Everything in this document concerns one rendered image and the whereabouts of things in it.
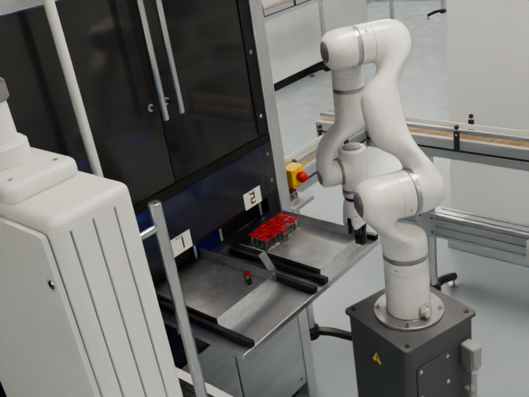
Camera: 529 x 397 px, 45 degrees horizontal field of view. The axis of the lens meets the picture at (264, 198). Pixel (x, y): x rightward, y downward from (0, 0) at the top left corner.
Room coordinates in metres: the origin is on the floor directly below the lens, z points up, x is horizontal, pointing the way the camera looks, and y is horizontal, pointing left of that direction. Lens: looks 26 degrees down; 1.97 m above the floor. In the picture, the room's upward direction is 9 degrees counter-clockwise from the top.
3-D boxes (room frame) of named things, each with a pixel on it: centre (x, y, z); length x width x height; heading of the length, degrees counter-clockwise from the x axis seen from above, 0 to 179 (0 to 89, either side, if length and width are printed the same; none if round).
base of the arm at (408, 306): (1.46, -0.35, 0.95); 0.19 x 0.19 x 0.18
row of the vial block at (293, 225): (1.93, -0.04, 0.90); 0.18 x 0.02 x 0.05; 135
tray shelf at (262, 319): (1.77, 0.05, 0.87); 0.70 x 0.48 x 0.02; 135
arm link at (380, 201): (1.45, -0.31, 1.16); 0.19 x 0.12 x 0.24; 101
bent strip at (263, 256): (1.72, -0.01, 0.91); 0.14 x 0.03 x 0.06; 46
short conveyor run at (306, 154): (2.51, -0.22, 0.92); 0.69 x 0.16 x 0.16; 135
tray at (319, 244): (1.87, -0.10, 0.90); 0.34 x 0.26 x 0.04; 45
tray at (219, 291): (1.70, 0.22, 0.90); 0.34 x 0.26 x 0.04; 45
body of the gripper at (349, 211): (1.79, -0.28, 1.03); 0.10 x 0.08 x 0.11; 135
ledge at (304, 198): (2.24, -0.10, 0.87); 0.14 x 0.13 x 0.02; 45
